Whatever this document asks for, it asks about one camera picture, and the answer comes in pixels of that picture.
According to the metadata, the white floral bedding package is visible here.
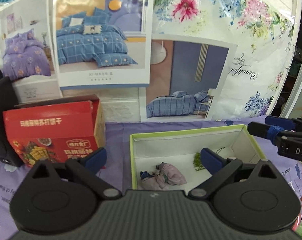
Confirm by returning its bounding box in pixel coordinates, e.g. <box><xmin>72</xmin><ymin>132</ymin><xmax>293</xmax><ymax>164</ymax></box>
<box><xmin>153</xmin><ymin>0</ymin><xmax>301</xmax><ymax>119</ymax></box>

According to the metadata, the purple bedding poster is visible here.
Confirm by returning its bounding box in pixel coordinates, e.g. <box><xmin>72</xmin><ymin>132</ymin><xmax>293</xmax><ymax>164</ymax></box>
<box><xmin>0</xmin><ymin>0</ymin><xmax>62</xmax><ymax>103</ymax></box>

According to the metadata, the green white open box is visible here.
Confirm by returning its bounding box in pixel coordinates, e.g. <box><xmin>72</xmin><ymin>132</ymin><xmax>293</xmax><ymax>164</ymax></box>
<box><xmin>130</xmin><ymin>125</ymin><xmax>265</xmax><ymax>192</ymax></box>

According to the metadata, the blue bedding poster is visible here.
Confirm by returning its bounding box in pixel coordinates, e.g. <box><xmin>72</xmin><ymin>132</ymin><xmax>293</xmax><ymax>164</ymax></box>
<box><xmin>53</xmin><ymin>0</ymin><xmax>153</xmax><ymax>90</ymax></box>

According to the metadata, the red cracker box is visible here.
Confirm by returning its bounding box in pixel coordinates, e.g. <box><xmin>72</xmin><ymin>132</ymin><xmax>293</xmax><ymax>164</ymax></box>
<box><xmin>3</xmin><ymin>95</ymin><xmax>105</xmax><ymax>167</ymax></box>

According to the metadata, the purple floral tablecloth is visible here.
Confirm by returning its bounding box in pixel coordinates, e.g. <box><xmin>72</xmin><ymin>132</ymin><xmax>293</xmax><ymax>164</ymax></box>
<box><xmin>0</xmin><ymin>116</ymin><xmax>302</xmax><ymax>239</ymax></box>

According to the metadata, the black portable speaker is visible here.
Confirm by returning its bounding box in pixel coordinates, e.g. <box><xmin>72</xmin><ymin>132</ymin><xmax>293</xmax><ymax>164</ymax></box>
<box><xmin>0</xmin><ymin>70</ymin><xmax>24</xmax><ymax>167</ymax></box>

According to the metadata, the green tassel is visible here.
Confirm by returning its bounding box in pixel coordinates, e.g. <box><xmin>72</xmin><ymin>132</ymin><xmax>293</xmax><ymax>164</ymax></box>
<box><xmin>193</xmin><ymin>153</ymin><xmax>206</xmax><ymax>172</ymax></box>

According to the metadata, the blue bedroom poster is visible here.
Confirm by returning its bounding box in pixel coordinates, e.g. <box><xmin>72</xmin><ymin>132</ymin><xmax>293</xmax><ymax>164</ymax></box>
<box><xmin>139</xmin><ymin>34</ymin><xmax>237</xmax><ymax>122</ymax></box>

